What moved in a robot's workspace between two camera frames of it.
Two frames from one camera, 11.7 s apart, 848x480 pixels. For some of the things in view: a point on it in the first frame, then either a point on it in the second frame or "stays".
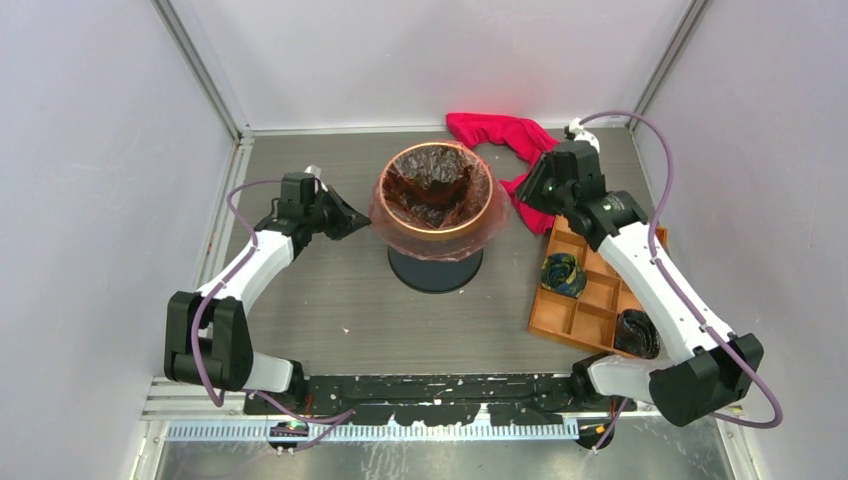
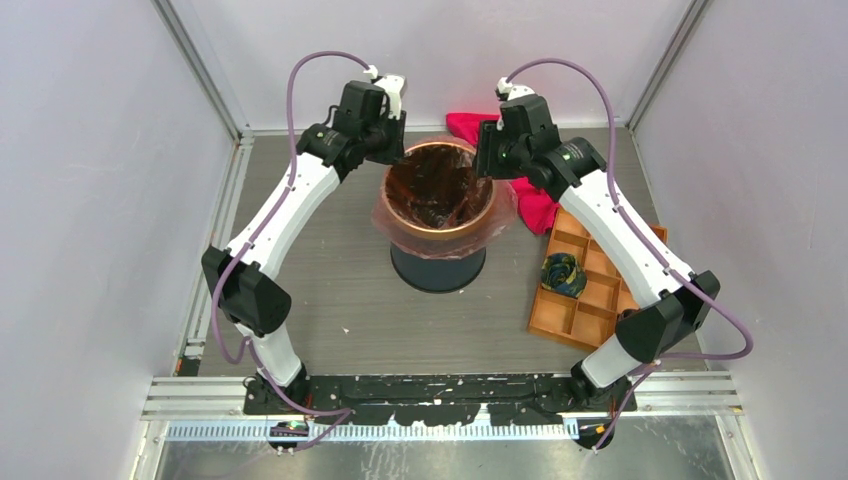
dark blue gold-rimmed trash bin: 434,203 stays
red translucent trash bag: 439,201 stays
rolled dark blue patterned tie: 562,273 stays
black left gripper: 349,220 → 396,150
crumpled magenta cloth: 479,129 stays
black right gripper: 529,189 → 489,133
